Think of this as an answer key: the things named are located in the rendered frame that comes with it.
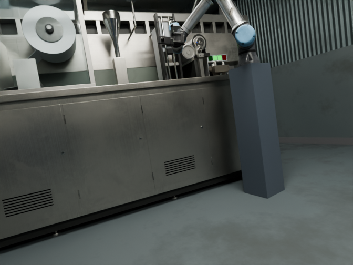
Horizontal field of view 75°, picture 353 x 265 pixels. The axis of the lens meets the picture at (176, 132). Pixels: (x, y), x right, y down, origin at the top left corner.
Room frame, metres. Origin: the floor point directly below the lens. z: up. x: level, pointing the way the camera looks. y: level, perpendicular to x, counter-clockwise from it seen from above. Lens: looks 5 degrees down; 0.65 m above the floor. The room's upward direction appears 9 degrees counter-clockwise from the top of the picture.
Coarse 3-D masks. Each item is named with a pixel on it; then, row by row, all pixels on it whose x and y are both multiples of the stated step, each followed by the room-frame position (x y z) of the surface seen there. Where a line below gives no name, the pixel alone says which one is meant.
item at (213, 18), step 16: (96, 16) 2.12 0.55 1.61; (128, 16) 2.23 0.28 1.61; (144, 16) 2.29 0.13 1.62; (176, 16) 2.42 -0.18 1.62; (208, 16) 2.56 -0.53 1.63; (224, 16) 2.64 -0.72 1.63; (96, 32) 2.18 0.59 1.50; (128, 32) 2.30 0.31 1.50; (144, 32) 2.35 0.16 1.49; (192, 32) 2.56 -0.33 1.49; (208, 32) 2.63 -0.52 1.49; (224, 32) 2.65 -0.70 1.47
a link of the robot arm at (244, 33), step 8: (216, 0) 1.53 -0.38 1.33; (224, 0) 1.48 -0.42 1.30; (232, 0) 1.49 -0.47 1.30; (224, 8) 1.50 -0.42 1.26; (232, 8) 1.47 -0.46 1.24; (232, 16) 1.48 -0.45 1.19; (240, 16) 1.47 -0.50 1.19; (232, 24) 1.49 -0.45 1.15; (240, 24) 1.45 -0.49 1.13; (248, 24) 1.46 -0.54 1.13; (232, 32) 1.50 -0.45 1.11; (240, 32) 1.44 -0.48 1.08; (248, 32) 1.43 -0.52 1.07; (240, 40) 1.45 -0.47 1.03; (248, 40) 1.43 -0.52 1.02
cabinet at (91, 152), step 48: (96, 96) 1.51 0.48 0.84; (144, 96) 1.63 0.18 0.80; (192, 96) 1.77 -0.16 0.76; (0, 144) 1.30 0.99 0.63; (48, 144) 1.38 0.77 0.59; (96, 144) 1.49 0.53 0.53; (144, 144) 1.60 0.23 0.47; (192, 144) 1.74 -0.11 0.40; (0, 192) 1.28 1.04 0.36; (48, 192) 1.37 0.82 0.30; (96, 192) 1.47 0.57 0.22; (144, 192) 1.59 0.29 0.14; (0, 240) 1.29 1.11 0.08
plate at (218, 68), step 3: (213, 66) 2.14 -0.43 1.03; (216, 66) 2.13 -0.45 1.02; (219, 66) 2.14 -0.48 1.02; (222, 66) 2.15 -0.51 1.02; (225, 66) 2.17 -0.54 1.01; (228, 66) 2.18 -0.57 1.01; (213, 69) 2.14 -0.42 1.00; (216, 69) 2.13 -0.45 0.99; (219, 69) 2.14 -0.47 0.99; (222, 69) 2.15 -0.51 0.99; (225, 69) 2.16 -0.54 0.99; (228, 69) 2.17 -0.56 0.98; (210, 72) 2.20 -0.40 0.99; (213, 72) 2.15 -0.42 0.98; (216, 72) 2.13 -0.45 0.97; (219, 72) 2.16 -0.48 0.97; (222, 72) 2.19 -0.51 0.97; (225, 72) 2.22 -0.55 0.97
